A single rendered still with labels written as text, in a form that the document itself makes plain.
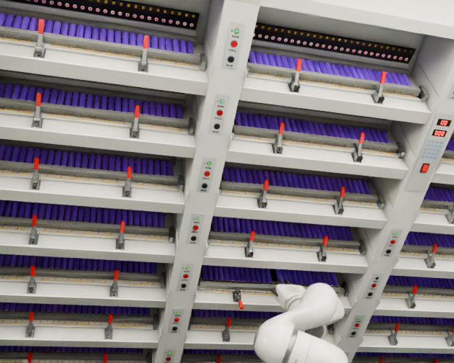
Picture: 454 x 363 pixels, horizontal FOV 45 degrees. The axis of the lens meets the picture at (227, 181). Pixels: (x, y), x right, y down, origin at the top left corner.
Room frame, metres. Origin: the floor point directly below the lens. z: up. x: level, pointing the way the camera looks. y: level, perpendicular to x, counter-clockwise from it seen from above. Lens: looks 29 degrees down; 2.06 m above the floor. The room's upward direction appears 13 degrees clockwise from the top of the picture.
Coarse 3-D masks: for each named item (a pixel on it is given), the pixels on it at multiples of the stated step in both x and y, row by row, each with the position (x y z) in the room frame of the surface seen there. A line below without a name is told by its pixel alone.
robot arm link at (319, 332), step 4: (296, 300) 1.39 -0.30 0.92; (292, 304) 1.38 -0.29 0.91; (296, 304) 1.37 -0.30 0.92; (292, 308) 1.37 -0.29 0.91; (312, 328) 1.27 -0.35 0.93; (316, 328) 1.27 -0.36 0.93; (320, 328) 1.28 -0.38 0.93; (324, 328) 1.28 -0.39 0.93; (304, 332) 1.26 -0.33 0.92; (308, 332) 1.26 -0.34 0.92; (312, 332) 1.27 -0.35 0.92; (316, 332) 1.27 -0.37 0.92; (320, 332) 1.27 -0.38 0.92; (324, 332) 1.28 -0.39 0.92; (316, 336) 1.27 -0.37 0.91; (320, 336) 1.27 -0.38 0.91
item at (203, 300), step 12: (336, 276) 1.75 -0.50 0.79; (348, 276) 1.72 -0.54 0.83; (348, 288) 1.69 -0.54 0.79; (204, 300) 1.48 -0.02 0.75; (216, 300) 1.50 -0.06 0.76; (228, 300) 1.51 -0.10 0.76; (252, 300) 1.54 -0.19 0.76; (264, 300) 1.55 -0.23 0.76; (276, 300) 1.57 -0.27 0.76; (348, 300) 1.66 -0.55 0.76; (348, 312) 1.63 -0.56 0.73
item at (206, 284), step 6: (204, 282) 1.53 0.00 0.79; (210, 282) 1.54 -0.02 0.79; (216, 282) 1.55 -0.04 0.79; (222, 282) 1.55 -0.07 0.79; (228, 282) 1.56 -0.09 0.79; (234, 282) 1.57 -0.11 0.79; (216, 288) 1.54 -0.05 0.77; (222, 288) 1.54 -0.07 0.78; (228, 288) 1.55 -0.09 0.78; (234, 288) 1.56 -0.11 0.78; (240, 288) 1.56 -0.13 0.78; (246, 288) 1.57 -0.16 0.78; (252, 288) 1.57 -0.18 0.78; (258, 288) 1.58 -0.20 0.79; (264, 288) 1.58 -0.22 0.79; (270, 288) 1.59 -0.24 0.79; (306, 288) 1.63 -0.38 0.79; (336, 288) 1.67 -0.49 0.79; (342, 288) 1.68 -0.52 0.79; (252, 294) 1.56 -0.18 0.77; (258, 294) 1.56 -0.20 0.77; (264, 294) 1.57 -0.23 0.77; (342, 294) 1.67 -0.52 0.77
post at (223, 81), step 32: (224, 0) 1.44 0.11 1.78; (256, 0) 1.46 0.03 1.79; (224, 32) 1.44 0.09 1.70; (224, 128) 1.46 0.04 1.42; (192, 160) 1.46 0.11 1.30; (224, 160) 1.47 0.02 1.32; (192, 192) 1.44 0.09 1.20; (192, 256) 1.46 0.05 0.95; (192, 288) 1.46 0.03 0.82; (160, 352) 1.44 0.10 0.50
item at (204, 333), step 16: (192, 320) 1.54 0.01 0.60; (208, 320) 1.56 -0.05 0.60; (224, 320) 1.58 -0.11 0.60; (240, 320) 1.60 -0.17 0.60; (256, 320) 1.62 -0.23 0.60; (192, 336) 1.50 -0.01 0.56; (208, 336) 1.52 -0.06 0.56; (224, 336) 1.52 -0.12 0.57; (240, 336) 1.55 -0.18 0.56; (336, 336) 1.65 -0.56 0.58
